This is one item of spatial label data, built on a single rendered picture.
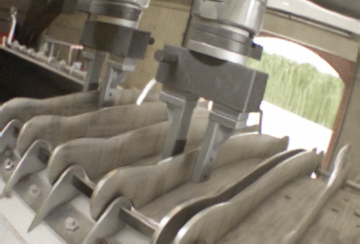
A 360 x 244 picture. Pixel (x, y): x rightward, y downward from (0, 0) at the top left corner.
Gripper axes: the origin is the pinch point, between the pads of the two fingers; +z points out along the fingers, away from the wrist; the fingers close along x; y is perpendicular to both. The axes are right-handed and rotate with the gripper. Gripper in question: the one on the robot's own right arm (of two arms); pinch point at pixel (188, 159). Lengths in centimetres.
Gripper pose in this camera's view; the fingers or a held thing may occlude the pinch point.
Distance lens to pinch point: 48.6
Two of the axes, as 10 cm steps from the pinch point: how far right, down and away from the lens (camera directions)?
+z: -2.6, 9.5, 1.9
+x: 7.7, 3.2, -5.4
